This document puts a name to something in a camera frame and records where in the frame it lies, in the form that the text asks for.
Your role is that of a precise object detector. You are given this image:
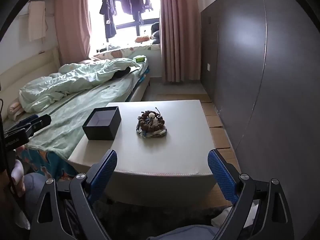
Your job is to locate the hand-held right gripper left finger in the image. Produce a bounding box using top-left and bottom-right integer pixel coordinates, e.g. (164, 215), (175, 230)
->
(29, 149), (118, 240)

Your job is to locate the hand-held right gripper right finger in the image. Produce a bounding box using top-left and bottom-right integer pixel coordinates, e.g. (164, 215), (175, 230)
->
(207, 149), (295, 240)

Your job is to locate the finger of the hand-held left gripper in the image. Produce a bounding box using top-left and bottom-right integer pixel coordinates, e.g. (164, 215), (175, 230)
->
(17, 114), (39, 128)
(25, 114), (52, 133)

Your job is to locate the black jewelry box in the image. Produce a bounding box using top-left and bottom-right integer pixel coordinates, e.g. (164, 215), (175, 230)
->
(82, 106), (122, 140)

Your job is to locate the pile of mixed jewelry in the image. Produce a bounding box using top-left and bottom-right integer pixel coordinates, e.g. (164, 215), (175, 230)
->
(136, 107), (167, 138)

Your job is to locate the person's left hand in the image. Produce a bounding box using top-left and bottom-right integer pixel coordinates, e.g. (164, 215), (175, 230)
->
(10, 160), (26, 198)

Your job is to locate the pink pillow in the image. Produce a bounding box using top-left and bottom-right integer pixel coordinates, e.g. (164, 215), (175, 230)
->
(7, 99), (25, 120)

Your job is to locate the green bedsheet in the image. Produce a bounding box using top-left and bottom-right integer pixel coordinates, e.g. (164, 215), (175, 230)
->
(5, 62), (150, 160)

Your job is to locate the blue cartoon printed blanket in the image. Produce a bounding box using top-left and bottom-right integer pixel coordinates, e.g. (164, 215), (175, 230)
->
(15, 147), (78, 180)

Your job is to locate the white cloth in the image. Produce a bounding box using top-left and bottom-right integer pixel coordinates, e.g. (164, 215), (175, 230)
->
(211, 200), (260, 228)

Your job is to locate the person's left leg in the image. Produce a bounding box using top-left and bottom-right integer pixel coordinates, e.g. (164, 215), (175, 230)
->
(24, 172), (50, 220)

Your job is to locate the person's leg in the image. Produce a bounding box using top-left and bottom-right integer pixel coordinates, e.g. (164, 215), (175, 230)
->
(24, 172), (50, 220)
(150, 224), (220, 240)

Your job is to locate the light green duvet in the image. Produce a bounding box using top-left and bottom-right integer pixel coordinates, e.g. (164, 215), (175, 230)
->
(19, 58), (140, 113)

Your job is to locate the white low table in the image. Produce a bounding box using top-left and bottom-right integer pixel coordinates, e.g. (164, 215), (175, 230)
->
(68, 99), (220, 207)

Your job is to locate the person's right leg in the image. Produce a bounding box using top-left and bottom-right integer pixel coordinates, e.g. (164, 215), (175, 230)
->
(150, 224), (220, 240)

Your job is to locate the black cloth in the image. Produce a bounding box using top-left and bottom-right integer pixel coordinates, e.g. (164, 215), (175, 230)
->
(114, 66), (132, 78)

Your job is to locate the white hanging towel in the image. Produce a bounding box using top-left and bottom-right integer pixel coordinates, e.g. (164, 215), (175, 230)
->
(27, 1), (47, 42)

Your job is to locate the pink curtain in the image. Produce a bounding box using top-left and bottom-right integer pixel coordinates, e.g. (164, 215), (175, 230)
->
(54, 0), (92, 64)
(157, 0), (202, 83)

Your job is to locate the printed window seat cushion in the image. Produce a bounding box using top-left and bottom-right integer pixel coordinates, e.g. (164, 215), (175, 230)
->
(94, 44), (160, 60)

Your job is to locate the black window railing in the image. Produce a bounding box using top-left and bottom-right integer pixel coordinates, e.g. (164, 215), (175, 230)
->
(116, 17), (160, 37)

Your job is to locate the dark plush toy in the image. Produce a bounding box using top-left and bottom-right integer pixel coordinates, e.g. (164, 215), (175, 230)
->
(151, 22), (160, 44)

